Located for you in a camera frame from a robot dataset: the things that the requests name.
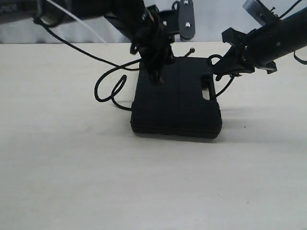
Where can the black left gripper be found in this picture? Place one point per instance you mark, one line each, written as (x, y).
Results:
(153, 43)

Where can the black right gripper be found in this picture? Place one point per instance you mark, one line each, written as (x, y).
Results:
(237, 60)

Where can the black plastic carry case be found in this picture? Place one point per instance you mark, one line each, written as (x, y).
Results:
(183, 105)

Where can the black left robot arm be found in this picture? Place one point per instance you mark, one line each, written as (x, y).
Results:
(124, 15)

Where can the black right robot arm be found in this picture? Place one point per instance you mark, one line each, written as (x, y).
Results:
(259, 48)

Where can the white backdrop curtain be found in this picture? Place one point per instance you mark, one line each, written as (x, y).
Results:
(212, 17)

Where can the white zip tie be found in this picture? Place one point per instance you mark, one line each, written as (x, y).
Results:
(78, 20)

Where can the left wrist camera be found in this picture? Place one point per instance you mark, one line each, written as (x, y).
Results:
(179, 20)

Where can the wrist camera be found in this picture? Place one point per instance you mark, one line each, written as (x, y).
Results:
(258, 11)
(179, 20)

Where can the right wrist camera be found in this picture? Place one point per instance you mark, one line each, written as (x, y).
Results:
(258, 11)

